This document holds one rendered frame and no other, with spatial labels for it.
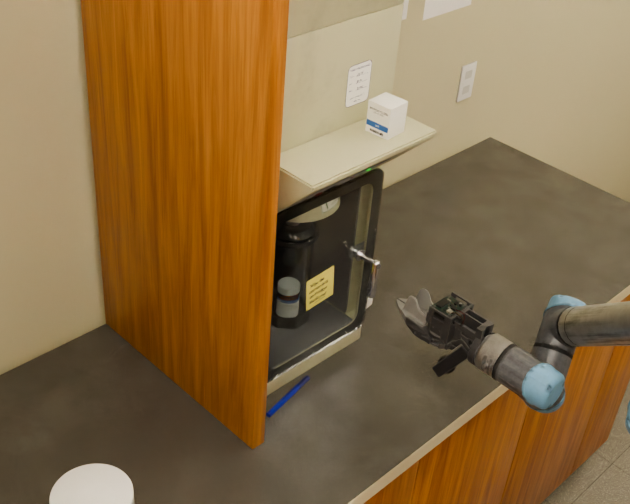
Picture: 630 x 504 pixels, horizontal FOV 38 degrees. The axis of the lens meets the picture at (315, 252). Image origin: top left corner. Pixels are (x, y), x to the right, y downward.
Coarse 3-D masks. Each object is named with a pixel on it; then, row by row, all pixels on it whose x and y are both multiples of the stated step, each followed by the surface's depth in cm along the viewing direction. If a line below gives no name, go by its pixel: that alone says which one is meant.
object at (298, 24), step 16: (304, 0) 140; (320, 0) 142; (336, 0) 145; (352, 0) 148; (368, 0) 151; (384, 0) 154; (400, 0) 157; (304, 16) 142; (320, 16) 144; (336, 16) 147; (352, 16) 150; (288, 32) 141; (304, 32) 143
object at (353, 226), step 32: (352, 192) 171; (288, 224) 162; (320, 224) 169; (352, 224) 176; (288, 256) 166; (320, 256) 174; (352, 256) 182; (288, 288) 171; (352, 288) 188; (288, 320) 176; (320, 320) 184; (352, 320) 194; (288, 352) 181
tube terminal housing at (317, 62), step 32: (320, 32) 146; (352, 32) 152; (384, 32) 158; (288, 64) 144; (320, 64) 150; (352, 64) 156; (384, 64) 162; (288, 96) 148; (320, 96) 153; (288, 128) 151; (320, 128) 157; (320, 352) 193
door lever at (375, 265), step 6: (360, 252) 183; (360, 258) 183; (366, 258) 182; (372, 264) 181; (378, 264) 180; (372, 270) 181; (378, 270) 182; (372, 276) 182; (372, 282) 183; (372, 288) 184; (366, 294) 186; (372, 294) 185
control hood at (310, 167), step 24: (408, 120) 166; (312, 144) 156; (336, 144) 156; (360, 144) 157; (384, 144) 157; (408, 144) 159; (288, 168) 148; (312, 168) 149; (336, 168) 149; (360, 168) 151; (288, 192) 149; (312, 192) 145
